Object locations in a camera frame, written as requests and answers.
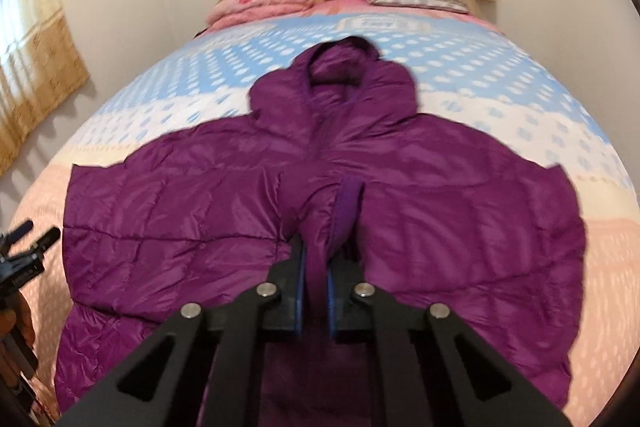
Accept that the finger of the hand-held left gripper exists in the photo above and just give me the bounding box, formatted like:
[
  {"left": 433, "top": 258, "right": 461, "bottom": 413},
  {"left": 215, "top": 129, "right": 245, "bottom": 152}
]
[
  {"left": 25, "top": 227, "right": 62, "bottom": 260},
  {"left": 11, "top": 219, "right": 36, "bottom": 250}
]

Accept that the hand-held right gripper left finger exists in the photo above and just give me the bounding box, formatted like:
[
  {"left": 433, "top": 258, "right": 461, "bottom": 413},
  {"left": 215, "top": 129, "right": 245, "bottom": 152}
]
[{"left": 57, "top": 234, "right": 307, "bottom": 427}]

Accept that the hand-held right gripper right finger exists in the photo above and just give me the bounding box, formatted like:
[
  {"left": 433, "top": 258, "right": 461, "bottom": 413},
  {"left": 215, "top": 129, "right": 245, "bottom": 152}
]
[{"left": 325, "top": 254, "right": 574, "bottom": 427}]

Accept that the purple hooded puffer jacket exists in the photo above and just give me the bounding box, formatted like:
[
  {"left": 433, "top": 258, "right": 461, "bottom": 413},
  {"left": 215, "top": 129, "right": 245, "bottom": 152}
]
[{"left": 52, "top": 36, "right": 589, "bottom": 427}]

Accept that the person's left hand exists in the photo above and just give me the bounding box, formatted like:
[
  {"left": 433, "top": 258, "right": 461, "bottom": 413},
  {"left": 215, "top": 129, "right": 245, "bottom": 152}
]
[{"left": 0, "top": 294, "right": 36, "bottom": 354}]

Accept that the beige floral window curtain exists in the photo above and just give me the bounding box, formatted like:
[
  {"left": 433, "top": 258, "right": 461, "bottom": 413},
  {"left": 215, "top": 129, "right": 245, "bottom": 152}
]
[{"left": 0, "top": 0, "right": 91, "bottom": 178}]

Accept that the dotted pastel bed cover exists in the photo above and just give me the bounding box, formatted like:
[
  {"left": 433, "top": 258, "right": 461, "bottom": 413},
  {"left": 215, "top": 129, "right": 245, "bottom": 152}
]
[{"left": 0, "top": 4, "right": 640, "bottom": 427}]

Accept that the pink floral folded blanket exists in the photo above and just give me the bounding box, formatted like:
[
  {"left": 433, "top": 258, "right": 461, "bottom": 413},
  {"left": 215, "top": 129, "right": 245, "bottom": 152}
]
[{"left": 206, "top": 0, "right": 327, "bottom": 30}]

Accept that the pink bed sheet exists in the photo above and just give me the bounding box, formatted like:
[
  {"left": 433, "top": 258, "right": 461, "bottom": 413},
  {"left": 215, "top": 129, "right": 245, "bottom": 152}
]
[{"left": 307, "top": 0, "right": 498, "bottom": 30}]

